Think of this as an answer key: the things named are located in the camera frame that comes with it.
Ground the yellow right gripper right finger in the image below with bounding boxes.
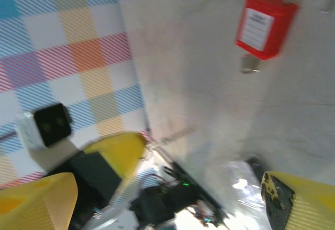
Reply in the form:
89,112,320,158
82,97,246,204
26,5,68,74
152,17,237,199
261,171,335,230

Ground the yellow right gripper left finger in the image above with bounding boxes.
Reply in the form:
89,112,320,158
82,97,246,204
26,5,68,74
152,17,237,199
0,171,79,230

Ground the red padlock white label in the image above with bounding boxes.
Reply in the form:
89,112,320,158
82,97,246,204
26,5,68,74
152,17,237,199
234,0,299,61

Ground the long aluminium mounting rail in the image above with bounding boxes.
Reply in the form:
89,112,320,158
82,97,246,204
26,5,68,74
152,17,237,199
222,159,266,230

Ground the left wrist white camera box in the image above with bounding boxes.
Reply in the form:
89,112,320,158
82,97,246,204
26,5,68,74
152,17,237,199
15,102,82,175

